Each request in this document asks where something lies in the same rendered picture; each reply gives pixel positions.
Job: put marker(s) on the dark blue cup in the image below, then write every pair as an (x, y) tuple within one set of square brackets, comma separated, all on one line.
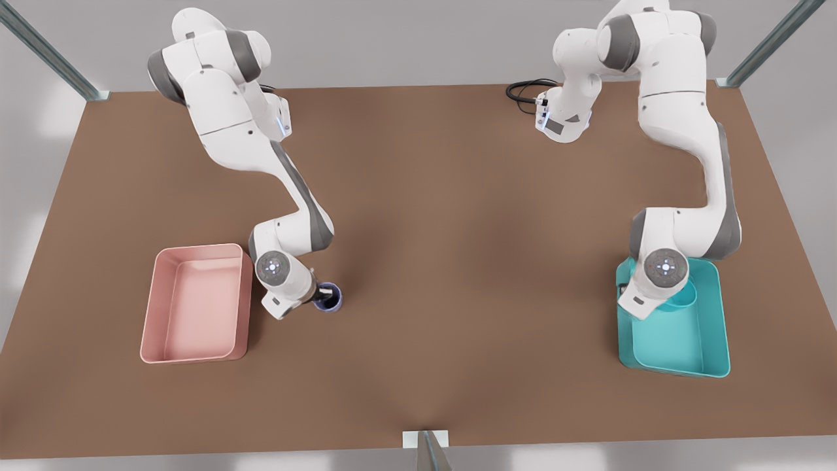
[(331, 301)]

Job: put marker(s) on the teal cup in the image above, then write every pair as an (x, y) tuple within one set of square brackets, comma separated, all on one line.
[(683, 296)]

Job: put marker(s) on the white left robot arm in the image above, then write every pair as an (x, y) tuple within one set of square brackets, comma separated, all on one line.
[(680, 98)]

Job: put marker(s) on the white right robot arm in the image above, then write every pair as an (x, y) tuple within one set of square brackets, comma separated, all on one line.
[(225, 111)]

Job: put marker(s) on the pink rectangular box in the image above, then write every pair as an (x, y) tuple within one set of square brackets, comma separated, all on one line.
[(199, 304)]

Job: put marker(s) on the teal rectangular box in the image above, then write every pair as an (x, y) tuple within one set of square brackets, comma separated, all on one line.
[(693, 337)]

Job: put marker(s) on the silver frame post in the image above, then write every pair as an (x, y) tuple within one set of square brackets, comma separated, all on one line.
[(768, 44), (49, 51), (428, 450)]

